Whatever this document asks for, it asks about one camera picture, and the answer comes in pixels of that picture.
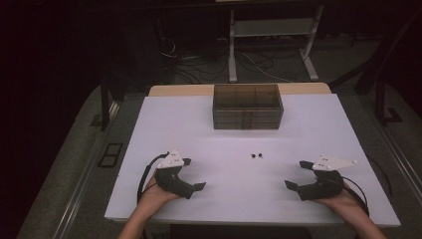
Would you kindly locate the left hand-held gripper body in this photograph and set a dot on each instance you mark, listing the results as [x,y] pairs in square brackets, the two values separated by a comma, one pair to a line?
[172,181]

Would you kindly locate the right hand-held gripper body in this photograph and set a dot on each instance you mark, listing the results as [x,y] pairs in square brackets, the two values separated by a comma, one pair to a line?
[320,187]

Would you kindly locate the person's left hand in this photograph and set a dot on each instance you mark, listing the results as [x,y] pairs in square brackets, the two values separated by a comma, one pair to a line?
[156,195]

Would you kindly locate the person's right hand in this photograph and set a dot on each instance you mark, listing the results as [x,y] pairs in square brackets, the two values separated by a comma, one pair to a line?
[345,200]

